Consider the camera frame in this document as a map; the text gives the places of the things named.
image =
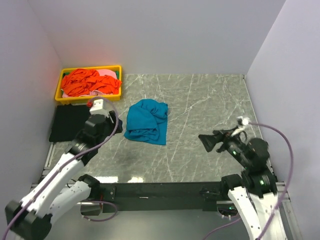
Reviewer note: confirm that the green garment in bin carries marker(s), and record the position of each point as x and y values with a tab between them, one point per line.
105	72

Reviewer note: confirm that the teal t shirt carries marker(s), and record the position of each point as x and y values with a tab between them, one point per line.
147	122

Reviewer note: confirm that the orange t shirt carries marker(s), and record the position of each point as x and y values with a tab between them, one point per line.
87	81

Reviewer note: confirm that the yellow plastic bin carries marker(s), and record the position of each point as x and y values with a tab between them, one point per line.
80	84

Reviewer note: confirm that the black base beam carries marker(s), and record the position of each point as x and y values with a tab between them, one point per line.
166	196

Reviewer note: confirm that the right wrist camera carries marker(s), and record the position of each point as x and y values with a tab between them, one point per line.
242	123

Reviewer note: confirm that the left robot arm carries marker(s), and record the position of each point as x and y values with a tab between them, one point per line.
34	215

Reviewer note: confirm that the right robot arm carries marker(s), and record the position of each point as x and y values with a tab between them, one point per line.
254	192

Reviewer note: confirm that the black folded t shirt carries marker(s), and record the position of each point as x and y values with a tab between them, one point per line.
68	121

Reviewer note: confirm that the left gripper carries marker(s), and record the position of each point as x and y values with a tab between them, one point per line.
112	124

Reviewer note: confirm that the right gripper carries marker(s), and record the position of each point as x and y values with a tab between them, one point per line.
209	140

